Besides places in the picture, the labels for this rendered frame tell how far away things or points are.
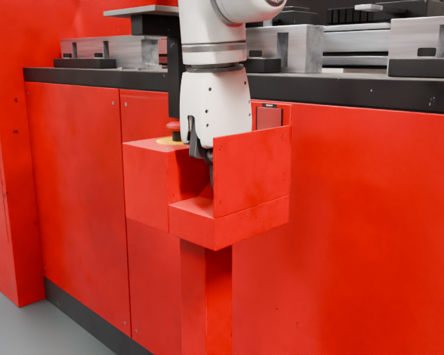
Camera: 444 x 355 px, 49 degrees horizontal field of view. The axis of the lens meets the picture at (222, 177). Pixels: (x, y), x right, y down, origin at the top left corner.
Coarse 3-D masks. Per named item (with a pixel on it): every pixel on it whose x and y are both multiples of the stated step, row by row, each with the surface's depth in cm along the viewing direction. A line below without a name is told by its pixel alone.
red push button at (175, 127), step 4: (168, 124) 73; (172, 124) 73; (176, 124) 72; (168, 128) 73; (172, 128) 72; (176, 128) 72; (172, 132) 74; (176, 132) 73; (172, 136) 74; (176, 136) 73; (180, 136) 73; (172, 140) 74; (176, 140) 74; (180, 140) 73
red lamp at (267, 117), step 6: (258, 108) 73; (264, 108) 72; (270, 108) 72; (276, 108) 71; (258, 114) 73; (264, 114) 72; (270, 114) 72; (276, 114) 71; (258, 120) 74; (264, 120) 73; (270, 120) 72; (276, 120) 71; (258, 126) 74; (264, 126) 73; (270, 126) 72; (276, 126) 71
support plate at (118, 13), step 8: (128, 8) 94; (136, 8) 93; (144, 8) 91; (152, 8) 89; (160, 8) 89; (168, 8) 91; (176, 8) 92; (112, 16) 101; (120, 16) 101; (128, 16) 101
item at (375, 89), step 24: (24, 72) 165; (48, 72) 152; (72, 72) 141; (96, 72) 132; (120, 72) 123; (144, 72) 116; (264, 96) 90; (288, 96) 86; (312, 96) 83; (336, 96) 79; (360, 96) 76; (384, 96) 73; (408, 96) 71; (432, 96) 68
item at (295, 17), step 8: (288, 8) 124; (296, 8) 125; (304, 8) 127; (280, 16) 125; (288, 16) 123; (296, 16) 123; (304, 16) 126; (312, 16) 128; (272, 24) 128; (280, 24) 126; (288, 24) 124; (296, 24) 124; (304, 24) 126; (312, 24) 129
